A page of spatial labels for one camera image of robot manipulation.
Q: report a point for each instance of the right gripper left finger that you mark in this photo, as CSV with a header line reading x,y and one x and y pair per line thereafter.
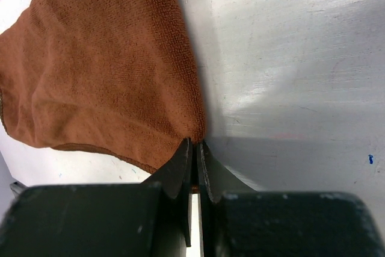
x,y
146,219

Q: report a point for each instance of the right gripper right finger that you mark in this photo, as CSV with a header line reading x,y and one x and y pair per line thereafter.
x,y
237,220

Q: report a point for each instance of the rust brown towel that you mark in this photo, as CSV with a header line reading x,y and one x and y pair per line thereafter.
x,y
95,90

